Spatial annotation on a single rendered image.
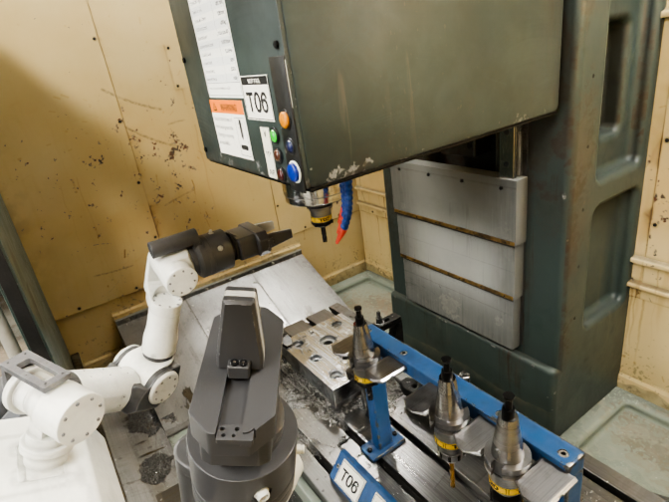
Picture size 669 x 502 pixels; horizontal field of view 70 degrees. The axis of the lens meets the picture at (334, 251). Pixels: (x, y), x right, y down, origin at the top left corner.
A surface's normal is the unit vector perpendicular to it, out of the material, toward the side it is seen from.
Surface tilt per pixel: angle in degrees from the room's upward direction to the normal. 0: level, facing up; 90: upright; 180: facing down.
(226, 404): 16
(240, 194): 90
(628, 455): 0
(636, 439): 0
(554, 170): 90
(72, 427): 101
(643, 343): 90
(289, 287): 24
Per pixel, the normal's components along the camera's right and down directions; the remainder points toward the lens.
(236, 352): 0.03, 0.55
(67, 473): 0.20, -0.96
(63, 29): 0.56, 0.25
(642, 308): -0.82, 0.33
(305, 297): 0.11, -0.72
